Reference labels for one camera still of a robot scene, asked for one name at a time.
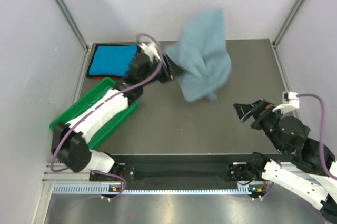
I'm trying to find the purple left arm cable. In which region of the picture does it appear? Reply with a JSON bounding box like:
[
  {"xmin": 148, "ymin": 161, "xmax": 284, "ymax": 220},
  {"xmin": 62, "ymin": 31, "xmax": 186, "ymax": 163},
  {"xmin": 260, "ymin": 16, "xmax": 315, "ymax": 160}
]
[{"xmin": 49, "ymin": 33, "xmax": 165, "ymax": 172}]

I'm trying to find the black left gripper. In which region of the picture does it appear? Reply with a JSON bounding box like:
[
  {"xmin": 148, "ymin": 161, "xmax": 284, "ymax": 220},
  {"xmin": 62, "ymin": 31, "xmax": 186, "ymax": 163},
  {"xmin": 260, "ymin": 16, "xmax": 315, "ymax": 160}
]
[{"xmin": 140, "ymin": 53, "xmax": 187, "ymax": 87}]

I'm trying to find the aluminium frame rail front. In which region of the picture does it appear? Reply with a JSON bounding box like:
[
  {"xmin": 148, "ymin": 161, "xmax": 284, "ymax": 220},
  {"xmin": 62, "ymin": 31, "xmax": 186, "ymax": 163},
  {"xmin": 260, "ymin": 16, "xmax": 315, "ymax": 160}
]
[{"xmin": 42, "ymin": 163, "xmax": 93, "ymax": 184}]

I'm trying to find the right aluminium corner post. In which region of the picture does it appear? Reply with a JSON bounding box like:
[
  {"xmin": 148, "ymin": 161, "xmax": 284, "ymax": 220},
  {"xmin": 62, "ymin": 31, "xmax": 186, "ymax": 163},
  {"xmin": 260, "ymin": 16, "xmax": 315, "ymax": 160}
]
[{"xmin": 271, "ymin": 0, "xmax": 305, "ymax": 49}]

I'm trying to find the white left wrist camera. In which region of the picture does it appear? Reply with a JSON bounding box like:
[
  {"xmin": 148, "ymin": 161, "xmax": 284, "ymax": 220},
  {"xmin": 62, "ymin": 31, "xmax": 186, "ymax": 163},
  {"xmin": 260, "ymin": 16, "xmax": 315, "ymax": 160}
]
[{"xmin": 138, "ymin": 42, "xmax": 161, "ymax": 63}]

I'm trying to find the grey slotted cable duct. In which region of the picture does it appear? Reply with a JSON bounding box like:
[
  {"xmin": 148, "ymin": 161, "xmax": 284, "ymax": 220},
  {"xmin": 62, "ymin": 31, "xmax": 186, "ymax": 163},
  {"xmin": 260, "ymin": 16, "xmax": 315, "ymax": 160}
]
[{"xmin": 52, "ymin": 183, "xmax": 264, "ymax": 196}]

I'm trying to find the left aluminium corner post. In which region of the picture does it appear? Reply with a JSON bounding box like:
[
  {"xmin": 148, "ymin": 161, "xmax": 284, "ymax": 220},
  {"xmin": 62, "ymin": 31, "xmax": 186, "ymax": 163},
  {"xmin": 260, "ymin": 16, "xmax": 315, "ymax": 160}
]
[{"xmin": 54, "ymin": 0, "xmax": 89, "ymax": 51}]

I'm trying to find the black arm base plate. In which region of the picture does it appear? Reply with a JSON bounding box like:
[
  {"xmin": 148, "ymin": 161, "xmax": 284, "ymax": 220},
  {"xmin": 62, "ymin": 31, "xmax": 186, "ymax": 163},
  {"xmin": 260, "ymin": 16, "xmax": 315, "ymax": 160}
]
[{"xmin": 89, "ymin": 162, "xmax": 269, "ymax": 182}]

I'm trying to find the aluminium corner post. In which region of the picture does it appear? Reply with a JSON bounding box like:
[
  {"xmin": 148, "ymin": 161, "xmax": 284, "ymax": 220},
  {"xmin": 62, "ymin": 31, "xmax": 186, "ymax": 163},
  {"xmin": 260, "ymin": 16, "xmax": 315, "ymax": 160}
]
[
  {"xmin": 271, "ymin": 0, "xmax": 305, "ymax": 49},
  {"xmin": 54, "ymin": 0, "xmax": 89, "ymax": 51}
]

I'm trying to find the folded bright blue t-shirt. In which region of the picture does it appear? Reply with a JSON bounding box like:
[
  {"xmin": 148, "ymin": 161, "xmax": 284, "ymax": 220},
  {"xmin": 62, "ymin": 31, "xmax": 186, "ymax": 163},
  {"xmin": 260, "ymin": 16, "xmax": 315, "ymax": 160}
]
[{"xmin": 88, "ymin": 44, "xmax": 138, "ymax": 78}]

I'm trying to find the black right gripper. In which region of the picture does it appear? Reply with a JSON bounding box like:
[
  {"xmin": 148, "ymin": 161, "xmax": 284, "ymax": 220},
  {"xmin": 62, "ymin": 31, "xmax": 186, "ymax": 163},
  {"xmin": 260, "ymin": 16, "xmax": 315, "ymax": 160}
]
[{"xmin": 232, "ymin": 98, "xmax": 287, "ymax": 154}]

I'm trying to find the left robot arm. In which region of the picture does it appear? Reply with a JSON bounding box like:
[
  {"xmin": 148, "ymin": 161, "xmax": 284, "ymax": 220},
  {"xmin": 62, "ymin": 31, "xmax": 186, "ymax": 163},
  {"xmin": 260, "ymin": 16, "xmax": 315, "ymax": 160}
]
[{"xmin": 51, "ymin": 53, "xmax": 184, "ymax": 180}]

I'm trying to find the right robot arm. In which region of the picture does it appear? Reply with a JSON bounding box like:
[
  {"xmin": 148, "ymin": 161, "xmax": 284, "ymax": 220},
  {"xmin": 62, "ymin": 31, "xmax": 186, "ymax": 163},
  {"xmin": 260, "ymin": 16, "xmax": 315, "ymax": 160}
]
[{"xmin": 233, "ymin": 92, "xmax": 336, "ymax": 223}]

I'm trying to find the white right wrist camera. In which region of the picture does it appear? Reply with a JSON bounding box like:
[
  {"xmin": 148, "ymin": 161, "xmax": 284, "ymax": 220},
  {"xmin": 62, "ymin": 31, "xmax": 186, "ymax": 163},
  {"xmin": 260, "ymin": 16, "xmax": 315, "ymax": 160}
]
[{"xmin": 272, "ymin": 91, "xmax": 300, "ymax": 114}]

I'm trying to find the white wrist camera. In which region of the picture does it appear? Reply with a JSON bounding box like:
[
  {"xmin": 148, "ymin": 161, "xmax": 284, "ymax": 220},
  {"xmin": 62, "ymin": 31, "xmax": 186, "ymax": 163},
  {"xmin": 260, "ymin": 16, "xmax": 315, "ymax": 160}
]
[
  {"xmin": 138, "ymin": 42, "xmax": 161, "ymax": 63},
  {"xmin": 272, "ymin": 91, "xmax": 300, "ymax": 114}
]

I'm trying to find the light blue t-shirt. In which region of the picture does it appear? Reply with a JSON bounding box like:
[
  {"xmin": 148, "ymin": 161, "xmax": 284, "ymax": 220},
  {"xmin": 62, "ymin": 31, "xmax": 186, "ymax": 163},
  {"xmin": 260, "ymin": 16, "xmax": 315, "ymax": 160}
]
[{"xmin": 164, "ymin": 8, "xmax": 232, "ymax": 102}]

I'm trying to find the green plastic tray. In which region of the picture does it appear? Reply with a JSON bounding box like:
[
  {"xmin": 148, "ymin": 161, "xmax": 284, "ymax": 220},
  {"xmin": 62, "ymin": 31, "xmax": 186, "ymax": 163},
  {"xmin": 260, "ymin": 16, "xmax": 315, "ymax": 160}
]
[{"xmin": 49, "ymin": 78, "xmax": 139, "ymax": 150}]

